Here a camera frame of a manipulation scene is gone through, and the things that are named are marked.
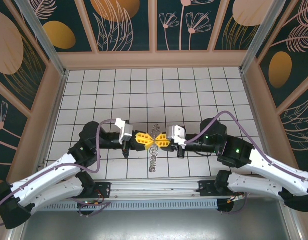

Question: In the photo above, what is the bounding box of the metal coil spring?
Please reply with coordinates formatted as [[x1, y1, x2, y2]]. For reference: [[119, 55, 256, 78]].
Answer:
[[147, 123, 161, 173]]

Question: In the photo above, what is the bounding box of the grey metal sheet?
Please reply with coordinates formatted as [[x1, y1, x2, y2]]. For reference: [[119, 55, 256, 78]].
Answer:
[[8, 197, 302, 240]]

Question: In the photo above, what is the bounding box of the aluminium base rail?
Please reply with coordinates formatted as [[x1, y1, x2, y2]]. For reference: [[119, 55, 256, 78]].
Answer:
[[38, 174, 289, 201]]

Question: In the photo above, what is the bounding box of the grey slotted cable duct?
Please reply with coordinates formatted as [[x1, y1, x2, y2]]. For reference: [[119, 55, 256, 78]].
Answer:
[[41, 199, 218, 211]]

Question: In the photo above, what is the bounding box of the aluminium frame post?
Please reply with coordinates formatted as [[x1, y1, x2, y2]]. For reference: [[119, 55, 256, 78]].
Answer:
[[15, 0, 69, 77], [238, 0, 298, 73]]

